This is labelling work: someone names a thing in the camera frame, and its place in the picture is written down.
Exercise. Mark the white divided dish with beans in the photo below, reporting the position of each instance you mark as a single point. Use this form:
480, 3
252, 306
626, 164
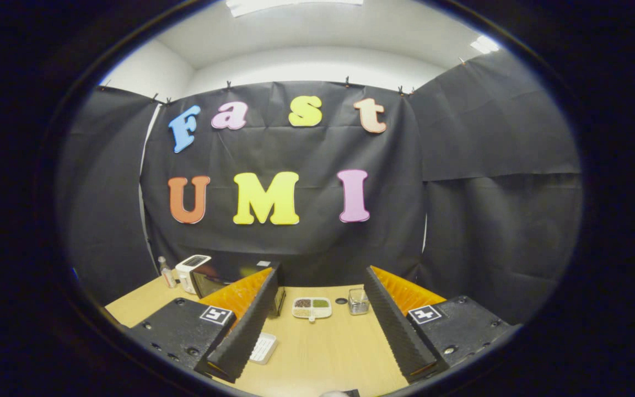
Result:
323, 313

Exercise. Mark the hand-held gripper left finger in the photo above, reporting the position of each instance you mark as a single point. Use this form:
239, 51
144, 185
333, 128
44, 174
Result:
251, 325

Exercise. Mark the ceiling light panel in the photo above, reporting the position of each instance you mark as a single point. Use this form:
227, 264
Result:
284, 5
484, 44

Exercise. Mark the clear utensil holder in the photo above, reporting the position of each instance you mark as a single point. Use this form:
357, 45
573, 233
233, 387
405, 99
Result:
358, 303

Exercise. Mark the white toaster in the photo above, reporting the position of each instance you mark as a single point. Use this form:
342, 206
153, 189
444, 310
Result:
183, 275

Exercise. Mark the small clear bottle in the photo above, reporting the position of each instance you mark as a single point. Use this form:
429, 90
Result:
167, 275

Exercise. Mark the black toaster oven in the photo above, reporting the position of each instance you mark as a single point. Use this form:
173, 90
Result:
224, 269

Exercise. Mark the white rectangular tray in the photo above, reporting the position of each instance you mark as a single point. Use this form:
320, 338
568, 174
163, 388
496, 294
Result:
265, 347

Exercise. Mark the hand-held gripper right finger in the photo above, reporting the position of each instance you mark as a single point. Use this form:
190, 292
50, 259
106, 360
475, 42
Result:
394, 325

